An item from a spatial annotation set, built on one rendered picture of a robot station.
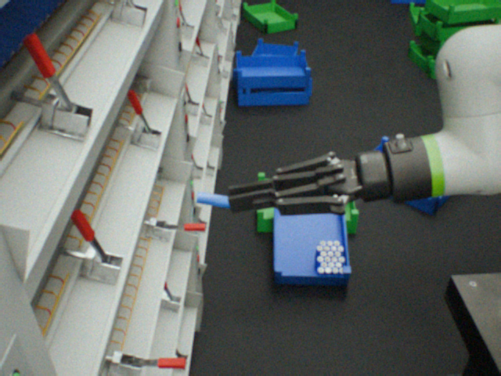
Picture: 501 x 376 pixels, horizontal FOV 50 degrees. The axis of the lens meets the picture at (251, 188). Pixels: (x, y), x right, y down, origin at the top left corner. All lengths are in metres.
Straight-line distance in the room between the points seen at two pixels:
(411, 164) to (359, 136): 1.34
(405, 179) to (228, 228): 0.95
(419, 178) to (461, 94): 0.13
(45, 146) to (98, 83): 0.13
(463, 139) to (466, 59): 0.11
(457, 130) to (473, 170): 0.06
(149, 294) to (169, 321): 0.21
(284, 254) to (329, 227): 0.16
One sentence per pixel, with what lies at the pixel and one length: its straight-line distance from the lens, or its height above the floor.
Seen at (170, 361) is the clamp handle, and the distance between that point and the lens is 0.74.
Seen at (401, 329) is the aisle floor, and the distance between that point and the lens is 1.44.
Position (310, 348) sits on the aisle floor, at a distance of 1.36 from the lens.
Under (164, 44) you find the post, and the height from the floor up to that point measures 0.75.
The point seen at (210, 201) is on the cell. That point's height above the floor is 0.58.
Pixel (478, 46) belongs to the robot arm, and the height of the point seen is 0.82.
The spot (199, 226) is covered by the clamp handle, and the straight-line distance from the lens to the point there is 0.91.
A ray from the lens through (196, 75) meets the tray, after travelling 1.45.
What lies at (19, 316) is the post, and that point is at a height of 0.83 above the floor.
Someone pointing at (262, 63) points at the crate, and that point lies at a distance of 2.42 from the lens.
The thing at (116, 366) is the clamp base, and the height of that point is 0.50.
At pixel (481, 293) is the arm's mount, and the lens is 1.09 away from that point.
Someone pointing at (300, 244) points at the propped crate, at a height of 0.04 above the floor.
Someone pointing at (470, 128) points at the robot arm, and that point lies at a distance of 0.78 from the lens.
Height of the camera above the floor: 1.10
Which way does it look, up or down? 37 degrees down
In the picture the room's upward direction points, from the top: straight up
